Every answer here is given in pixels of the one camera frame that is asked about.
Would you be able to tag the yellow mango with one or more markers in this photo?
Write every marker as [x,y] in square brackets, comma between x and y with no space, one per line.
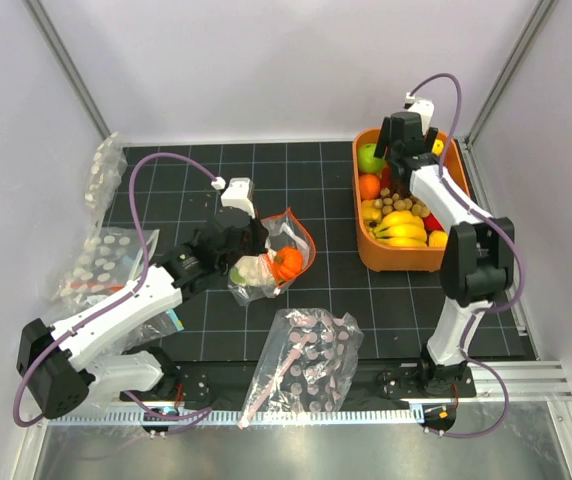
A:
[438,147]

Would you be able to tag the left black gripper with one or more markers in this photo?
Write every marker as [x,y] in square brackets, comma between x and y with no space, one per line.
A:
[260,234]

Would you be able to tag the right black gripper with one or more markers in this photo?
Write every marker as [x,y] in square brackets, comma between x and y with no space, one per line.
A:
[383,138]

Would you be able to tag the white cauliflower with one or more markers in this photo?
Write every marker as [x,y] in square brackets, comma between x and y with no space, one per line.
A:
[252,271]

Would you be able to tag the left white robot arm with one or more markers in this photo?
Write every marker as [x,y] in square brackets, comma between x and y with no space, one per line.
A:
[163,285]

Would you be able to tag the clear bag white dots upright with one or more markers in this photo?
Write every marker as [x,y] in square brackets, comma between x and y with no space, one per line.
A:
[105,176]

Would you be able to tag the clear bag orange zipper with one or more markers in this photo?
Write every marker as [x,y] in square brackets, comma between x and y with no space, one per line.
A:
[283,230]

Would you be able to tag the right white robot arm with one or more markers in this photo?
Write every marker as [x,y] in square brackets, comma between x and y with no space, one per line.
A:
[478,261]

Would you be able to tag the yellow lemon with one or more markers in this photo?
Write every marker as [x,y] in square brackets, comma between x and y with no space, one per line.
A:
[438,239]

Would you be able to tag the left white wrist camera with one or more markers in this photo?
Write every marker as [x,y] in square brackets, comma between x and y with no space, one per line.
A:
[239,194]

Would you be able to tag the clear bag white dots flat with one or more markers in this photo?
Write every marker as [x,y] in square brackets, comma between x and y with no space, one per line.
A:
[108,260]

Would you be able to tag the orange plastic basket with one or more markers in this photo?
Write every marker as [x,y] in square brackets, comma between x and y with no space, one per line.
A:
[376,255]

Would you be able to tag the green apple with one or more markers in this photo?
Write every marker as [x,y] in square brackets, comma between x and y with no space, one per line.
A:
[367,161]

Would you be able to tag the aluminium cable rail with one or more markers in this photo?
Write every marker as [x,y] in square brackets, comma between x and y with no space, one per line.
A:
[132,415]

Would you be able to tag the black grid mat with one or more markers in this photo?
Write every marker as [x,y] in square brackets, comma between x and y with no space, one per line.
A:
[397,311]

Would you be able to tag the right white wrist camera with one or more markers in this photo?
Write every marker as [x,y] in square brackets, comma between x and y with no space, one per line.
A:
[423,107]

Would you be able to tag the orange tangerine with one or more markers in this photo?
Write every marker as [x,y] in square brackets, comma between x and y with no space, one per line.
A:
[369,186]

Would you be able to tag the brown longan cluster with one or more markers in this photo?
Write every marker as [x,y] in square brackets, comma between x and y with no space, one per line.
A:
[391,200]

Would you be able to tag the orange pumpkin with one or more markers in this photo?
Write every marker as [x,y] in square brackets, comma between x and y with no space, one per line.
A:
[288,263]

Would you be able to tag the red pomegranate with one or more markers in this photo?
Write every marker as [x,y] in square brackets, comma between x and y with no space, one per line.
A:
[432,224]

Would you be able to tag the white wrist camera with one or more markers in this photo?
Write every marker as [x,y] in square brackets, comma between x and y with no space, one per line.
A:
[239,194]
[423,107]

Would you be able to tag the clear bag pink dots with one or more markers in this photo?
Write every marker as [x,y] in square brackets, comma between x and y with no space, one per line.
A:
[306,365]

